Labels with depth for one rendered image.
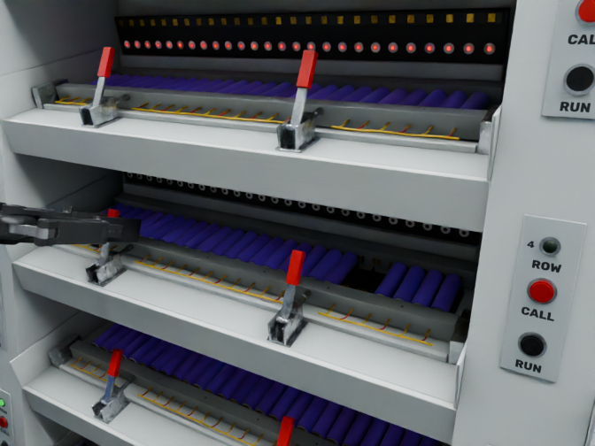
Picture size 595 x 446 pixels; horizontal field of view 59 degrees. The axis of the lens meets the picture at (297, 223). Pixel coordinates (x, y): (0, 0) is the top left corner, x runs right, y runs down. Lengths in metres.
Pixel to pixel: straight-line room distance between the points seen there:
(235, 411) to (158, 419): 0.11
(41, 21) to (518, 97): 0.62
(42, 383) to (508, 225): 0.69
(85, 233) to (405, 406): 0.37
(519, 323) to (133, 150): 0.42
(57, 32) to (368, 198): 0.53
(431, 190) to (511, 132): 0.07
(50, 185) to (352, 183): 0.50
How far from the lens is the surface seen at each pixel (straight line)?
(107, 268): 0.69
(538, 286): 0.42
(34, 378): 0.90
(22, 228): 0.57
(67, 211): 0.69
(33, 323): 0.87
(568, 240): 0.42
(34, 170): 0.82
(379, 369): 0.51
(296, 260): 0.53
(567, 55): 0.41
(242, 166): 0.51
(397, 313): 0.54
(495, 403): 0.47
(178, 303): 0.63
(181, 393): 0.75
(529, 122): 0.41
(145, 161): 0.60
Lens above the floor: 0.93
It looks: 14 degrees down
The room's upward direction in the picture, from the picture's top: 3 degrees clockwise
